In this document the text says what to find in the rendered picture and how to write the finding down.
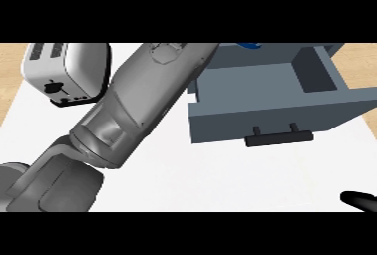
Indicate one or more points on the blue can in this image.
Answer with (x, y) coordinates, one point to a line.
(249, 45)

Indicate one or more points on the silver toaster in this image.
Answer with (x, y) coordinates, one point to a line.
(74, 71)

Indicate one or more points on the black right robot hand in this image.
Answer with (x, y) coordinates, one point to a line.
(361, 200)

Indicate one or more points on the grey-blue open drawer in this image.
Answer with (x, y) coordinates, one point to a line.
(275, 99)

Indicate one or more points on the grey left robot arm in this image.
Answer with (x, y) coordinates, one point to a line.
(132, 99)

